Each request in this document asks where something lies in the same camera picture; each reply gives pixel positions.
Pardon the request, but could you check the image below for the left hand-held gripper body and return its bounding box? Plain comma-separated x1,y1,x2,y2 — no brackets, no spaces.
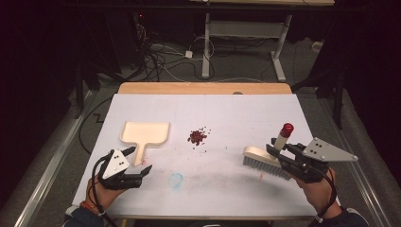
97,149,145,191

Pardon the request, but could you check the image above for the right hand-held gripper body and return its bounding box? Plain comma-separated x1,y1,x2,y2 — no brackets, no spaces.
277,137,359,183

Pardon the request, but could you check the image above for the cream brush with red cap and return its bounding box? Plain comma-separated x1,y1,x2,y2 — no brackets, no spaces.
241,122,295,182

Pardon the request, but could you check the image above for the cream dustpan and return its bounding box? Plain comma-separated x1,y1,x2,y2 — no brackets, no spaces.
119,121,171,167

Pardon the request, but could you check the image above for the pile of red beans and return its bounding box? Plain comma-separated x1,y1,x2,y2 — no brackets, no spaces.
187,126,212,154

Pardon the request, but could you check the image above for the person's left hand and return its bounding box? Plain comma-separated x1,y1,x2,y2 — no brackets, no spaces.
86,176,128,211

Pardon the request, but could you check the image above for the person's right hand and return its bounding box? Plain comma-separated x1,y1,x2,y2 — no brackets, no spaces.
291,168,343,219

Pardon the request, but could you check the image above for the orange wristband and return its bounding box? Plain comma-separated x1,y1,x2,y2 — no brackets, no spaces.
79,201,99,216

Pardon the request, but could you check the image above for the black stand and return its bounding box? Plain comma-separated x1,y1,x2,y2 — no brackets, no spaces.
73,61,127,120
291,67,347,131

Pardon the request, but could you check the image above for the white table mat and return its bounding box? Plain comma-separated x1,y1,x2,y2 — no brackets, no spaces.
71,93,318,218

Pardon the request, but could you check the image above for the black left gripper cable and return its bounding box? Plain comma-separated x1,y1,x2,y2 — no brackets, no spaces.
90,154,120,227

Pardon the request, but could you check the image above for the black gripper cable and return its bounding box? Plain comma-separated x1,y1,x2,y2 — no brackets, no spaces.
315,169,339,225
90,154,120,227

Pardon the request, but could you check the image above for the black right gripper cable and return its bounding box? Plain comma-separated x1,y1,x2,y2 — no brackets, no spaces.
315,169,339,225

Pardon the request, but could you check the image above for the black floor cable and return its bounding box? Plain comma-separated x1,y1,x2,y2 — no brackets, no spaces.
78,96,113,155

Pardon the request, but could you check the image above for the metal floor rail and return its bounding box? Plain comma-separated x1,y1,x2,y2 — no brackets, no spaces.
327,103,392,227
13,90,96,227

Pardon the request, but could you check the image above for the bundle of floor cables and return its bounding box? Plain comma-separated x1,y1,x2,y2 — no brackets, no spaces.
134,22,218,83

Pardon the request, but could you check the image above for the white desk frame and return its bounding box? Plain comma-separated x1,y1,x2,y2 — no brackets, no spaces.
188,0,336,83

